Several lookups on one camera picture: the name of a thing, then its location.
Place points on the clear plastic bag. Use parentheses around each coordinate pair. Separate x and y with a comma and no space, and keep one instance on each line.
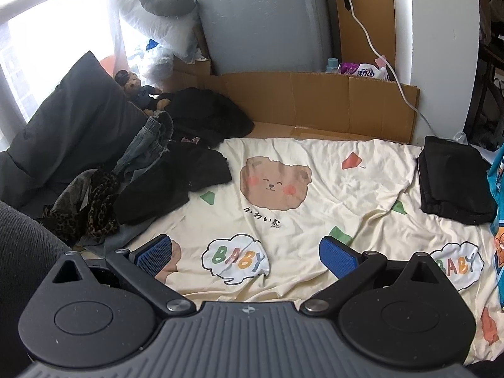
(155,61)

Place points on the leopard print cloth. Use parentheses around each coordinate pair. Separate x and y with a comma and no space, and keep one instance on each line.
(98,204)

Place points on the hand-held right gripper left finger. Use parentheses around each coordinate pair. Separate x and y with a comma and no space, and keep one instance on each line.
(155,254)

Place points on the cream bear print bedsheet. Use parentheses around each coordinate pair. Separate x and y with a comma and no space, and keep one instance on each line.
(315,212)

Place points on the blue-grey sweatshirt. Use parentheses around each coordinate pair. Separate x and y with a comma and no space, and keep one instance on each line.
(114,234)

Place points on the grey plastic-wrapped mattress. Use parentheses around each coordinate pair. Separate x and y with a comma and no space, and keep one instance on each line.
(260,19)

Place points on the dark grey pillow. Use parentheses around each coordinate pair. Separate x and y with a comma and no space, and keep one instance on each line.
(75,126)

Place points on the folded black pants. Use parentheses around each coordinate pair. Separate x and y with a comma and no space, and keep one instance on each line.
(453,181)

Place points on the thin grey cloth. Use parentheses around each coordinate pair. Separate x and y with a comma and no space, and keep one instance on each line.
(75,193)

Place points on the white sheer curtain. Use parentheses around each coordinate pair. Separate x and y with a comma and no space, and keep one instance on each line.
(114,15)

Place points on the pale blue bottle cap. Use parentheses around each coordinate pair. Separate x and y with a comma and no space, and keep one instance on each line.
(332,65)

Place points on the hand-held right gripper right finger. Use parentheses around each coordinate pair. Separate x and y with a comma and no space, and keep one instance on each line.
(338,258)

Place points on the flat cardboard sheet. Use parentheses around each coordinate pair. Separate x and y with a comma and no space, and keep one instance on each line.
(315,102)

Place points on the pile of black clothes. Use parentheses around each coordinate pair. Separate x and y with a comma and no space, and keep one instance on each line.
(212,114)

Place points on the teal printed cloth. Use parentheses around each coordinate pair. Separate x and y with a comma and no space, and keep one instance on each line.
(498,189)

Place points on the tall cardboard panel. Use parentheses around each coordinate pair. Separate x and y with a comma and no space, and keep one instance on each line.
(370,8)

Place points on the brown teddy bear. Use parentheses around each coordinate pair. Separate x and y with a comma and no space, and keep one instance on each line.
(133,84)

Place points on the blue denim jeans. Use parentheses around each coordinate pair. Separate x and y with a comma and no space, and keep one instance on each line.
(145,145)

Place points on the pink packet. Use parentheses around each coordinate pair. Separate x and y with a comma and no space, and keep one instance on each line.
(381,62)

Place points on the white pillow in plastic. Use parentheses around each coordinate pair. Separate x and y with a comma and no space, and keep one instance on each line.
(157,27)

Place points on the white purple detergent bag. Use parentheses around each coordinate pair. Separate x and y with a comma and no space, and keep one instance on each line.
(364,71)

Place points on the black bear print knit sweater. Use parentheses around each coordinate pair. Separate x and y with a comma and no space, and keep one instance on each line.
(169,189)

